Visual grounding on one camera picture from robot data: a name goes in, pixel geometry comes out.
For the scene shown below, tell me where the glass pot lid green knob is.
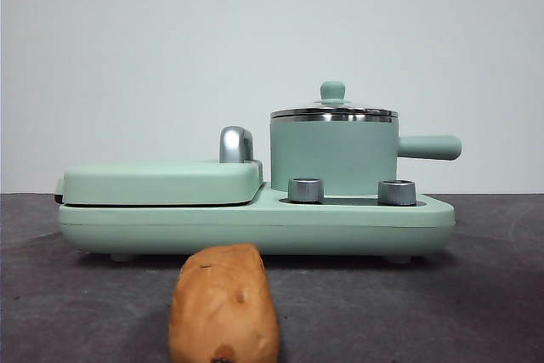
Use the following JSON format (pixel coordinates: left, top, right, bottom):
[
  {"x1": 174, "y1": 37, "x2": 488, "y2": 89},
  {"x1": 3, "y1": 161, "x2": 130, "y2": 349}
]
[{"x1": 270, "y1": 80, "x2": 400, "y2": 122}]

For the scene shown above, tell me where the brown potato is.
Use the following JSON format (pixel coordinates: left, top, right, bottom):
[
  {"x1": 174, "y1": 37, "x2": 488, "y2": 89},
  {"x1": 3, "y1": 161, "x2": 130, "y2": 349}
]
[{"x1": 167, "y1": 243, "x2": 280, "y2": 363}]

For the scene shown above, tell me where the mint green hinged grill lid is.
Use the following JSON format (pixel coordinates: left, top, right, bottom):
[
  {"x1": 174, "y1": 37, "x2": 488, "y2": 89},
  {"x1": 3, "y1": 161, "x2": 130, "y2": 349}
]
[{"x1": 54, "y1": 125, "x2": 266, "y2": 207}]

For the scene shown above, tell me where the silver control knob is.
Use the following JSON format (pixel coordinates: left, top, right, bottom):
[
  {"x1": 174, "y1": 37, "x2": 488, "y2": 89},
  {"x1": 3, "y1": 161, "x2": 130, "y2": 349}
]
[
  {"x1": 287, "y1": 176, "x2": 326, "y2": 204},
  {"x1": 377, "y1": 179, "x2": 418, "y2": 207}
]

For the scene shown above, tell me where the mint green breakfast machine base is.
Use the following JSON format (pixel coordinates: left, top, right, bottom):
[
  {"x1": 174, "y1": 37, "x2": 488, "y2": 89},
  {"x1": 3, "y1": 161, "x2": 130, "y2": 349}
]
[{"x1": 58, "y1": 182, "x2": 456, "y2": 264}]

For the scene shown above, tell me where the mint green pot with handle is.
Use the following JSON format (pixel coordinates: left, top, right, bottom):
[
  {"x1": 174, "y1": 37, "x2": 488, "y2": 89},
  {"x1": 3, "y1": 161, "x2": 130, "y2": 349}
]
[{"x1": 269, "y1": 116, "x2": 463, "y2": 196}]

